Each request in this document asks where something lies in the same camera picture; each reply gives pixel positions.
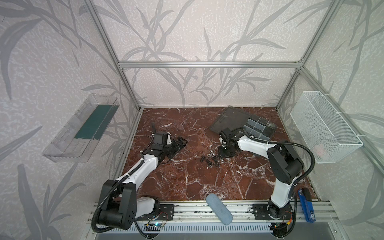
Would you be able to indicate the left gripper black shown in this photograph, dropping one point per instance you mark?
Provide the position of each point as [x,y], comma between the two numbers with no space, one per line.
[173,146]

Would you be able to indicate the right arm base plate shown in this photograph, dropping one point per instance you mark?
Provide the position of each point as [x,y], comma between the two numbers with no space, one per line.
[269,212]

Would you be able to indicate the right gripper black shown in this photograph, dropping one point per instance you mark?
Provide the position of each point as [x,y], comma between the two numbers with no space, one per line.
[227,149]

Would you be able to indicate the blue box cutter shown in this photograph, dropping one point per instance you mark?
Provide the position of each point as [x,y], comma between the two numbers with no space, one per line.
[307,206]

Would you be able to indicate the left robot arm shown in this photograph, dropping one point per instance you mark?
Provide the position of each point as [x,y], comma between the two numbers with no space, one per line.
[118,206]

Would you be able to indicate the white wire mesh basket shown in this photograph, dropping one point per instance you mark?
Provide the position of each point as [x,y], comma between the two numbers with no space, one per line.
[323,128]

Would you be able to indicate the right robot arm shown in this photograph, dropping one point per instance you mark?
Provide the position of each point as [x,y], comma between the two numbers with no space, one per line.
[285,162]

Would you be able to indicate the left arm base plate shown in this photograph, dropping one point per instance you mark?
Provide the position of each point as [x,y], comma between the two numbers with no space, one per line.
[165,212]

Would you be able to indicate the clear plastic wall tray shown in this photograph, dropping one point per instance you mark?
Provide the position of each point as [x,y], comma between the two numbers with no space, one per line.
[78,139]

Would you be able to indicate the grey plastic organizer box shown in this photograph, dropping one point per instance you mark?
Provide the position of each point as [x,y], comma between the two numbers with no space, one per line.
[233,118]

